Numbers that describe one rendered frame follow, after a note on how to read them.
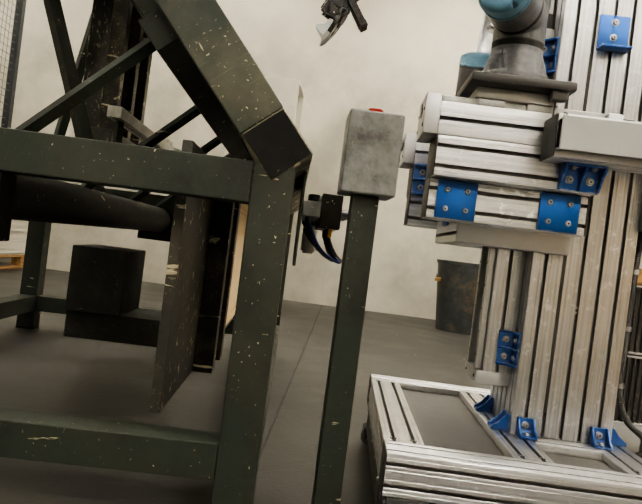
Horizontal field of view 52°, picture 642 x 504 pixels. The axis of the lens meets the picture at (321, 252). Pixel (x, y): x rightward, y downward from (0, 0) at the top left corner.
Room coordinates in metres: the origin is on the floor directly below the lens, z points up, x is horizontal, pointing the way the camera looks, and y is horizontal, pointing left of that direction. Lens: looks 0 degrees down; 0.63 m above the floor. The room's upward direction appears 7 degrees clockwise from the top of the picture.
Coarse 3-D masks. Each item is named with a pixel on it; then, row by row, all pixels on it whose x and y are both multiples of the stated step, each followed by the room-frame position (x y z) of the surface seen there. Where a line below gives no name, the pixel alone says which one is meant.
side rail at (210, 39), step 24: (168, 0) 1.38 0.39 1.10; (192, 0) 1.38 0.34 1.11; (216, 0) 1.39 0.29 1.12; (192, 24) 1.38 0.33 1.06; (216, 24) 1.38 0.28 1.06; (192, 48) 1.38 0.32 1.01; (216, 48) 1.38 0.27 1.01; (240, 48) 1.39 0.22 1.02; (216, 72) 1.38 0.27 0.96; (240, 72) 1.39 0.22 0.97; (216, 96) 1.39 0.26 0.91; (240, 96) 1.39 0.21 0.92; (264, 96) 1.39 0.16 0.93; (240, 120) 1.39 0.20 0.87
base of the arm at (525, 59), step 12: (492, 48) 1.49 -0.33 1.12; (504, 48) 1.45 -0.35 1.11; (516, 48) 1.44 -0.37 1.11; (528, 48) 1.43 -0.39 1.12; (540, 48) 1.45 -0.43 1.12; (492, 60) 1.46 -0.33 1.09; (504, 60) 1.44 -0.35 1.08; (516, 60) 1.43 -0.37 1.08; (528, 60) 1.43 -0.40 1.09; (540, 60) 1.45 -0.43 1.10; (492, 72) 1.45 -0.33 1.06; (504, 72) 1.43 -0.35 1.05; (516, 72) 1.42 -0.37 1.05; (528, 72) 1.42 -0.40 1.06; (540, 72) 1.45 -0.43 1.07
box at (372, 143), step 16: (352, 112) 1.40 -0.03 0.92; (368, 112) 1.40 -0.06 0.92; (352, 128) 1.40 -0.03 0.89; (368, 128) 1.40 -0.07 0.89; (384, 128) 1.40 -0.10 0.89; (400, 128) 1.40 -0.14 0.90; (352, 144) 1.40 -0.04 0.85; (368, 144) 1.40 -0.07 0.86; (384, 144) 1.40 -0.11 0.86; (400, 144) 1.40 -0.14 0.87; (352, 160) 1.40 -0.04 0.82; (368, 160) 1.40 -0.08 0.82; (384, 160) 1.40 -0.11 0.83; (352, 176) 1.40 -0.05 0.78; (368, 176) 1.40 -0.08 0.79; (384, 176) 1.40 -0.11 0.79; (352, 192) 1.40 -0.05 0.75; (368, 192) 1.40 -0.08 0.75; (384, 192) 1.40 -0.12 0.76
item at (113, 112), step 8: (112, 112) 2.26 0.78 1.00; (120, 112) 2.26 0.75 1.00; (128, 112) 2.35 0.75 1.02; (120, 120) 2.31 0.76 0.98; (128, 120) 2.36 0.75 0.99; (136, 120) 2.47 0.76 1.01; (128, 128) 2.49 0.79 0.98; (136, 128) 2.49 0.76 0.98; (144, 128) 2.61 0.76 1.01; (136, 136) 2.69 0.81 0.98; (144, 136) 2.65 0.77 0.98; (160, 144) 2.93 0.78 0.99; (168, 144) 3.11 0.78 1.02
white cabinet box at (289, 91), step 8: (272, 80) 5.73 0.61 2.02; (280, 80) 5.73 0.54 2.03; (288, 80) 5.72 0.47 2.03; (296, 80) 5.72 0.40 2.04; (272, 88) 5.73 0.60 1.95; (280, 88) 5.73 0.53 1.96; (288, 88) 5.72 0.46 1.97; (296, 88) 5.72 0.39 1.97; (280, 96) 5.72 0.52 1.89; (288, 96) 5.72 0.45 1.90; (296, 96) 5.72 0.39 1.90; (288, 104) 5.72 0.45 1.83; (296, 104) 5.72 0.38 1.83; (288, 112) 5.72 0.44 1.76; (296, 112) 6.30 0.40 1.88; (296, 120) 6.30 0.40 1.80; (224, 152) 5.74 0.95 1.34
